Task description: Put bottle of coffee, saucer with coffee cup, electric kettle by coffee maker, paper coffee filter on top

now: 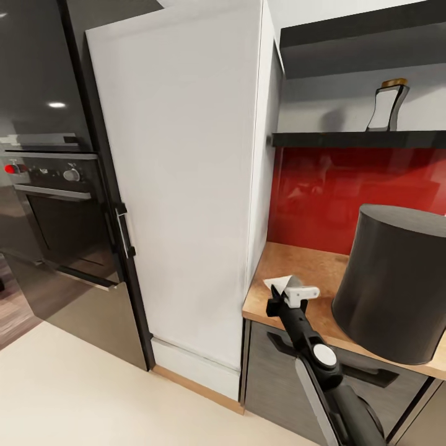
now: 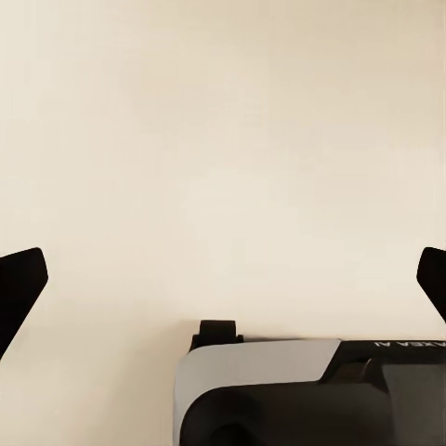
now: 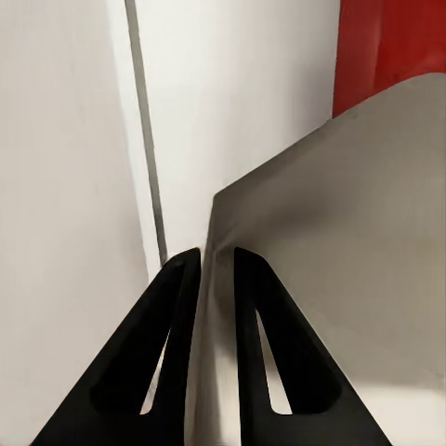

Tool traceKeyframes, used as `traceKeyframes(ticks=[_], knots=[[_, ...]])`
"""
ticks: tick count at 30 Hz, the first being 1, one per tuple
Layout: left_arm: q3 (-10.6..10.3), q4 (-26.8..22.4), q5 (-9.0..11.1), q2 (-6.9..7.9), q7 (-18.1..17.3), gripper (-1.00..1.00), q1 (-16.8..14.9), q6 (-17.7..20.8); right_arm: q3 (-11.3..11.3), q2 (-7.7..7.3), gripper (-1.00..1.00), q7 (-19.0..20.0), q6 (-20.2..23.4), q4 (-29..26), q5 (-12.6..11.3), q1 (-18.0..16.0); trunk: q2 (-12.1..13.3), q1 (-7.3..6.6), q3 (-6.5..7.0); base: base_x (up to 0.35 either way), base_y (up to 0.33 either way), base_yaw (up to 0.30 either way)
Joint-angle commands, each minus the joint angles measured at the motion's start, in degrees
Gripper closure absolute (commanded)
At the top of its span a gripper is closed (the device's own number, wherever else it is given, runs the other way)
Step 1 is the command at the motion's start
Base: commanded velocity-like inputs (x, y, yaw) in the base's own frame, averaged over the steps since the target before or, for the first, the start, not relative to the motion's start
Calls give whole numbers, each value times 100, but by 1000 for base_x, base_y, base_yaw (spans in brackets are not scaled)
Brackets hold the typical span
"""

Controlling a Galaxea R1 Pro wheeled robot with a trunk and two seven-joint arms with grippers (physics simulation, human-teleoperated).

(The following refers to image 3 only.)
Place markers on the paper coffee filter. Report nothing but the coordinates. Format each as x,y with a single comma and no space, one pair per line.
352,219

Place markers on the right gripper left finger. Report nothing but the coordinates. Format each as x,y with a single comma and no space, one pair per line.
103,408

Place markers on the fridge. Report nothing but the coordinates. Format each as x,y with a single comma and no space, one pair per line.
119,121

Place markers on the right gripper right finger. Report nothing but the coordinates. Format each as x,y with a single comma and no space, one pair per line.
326,410

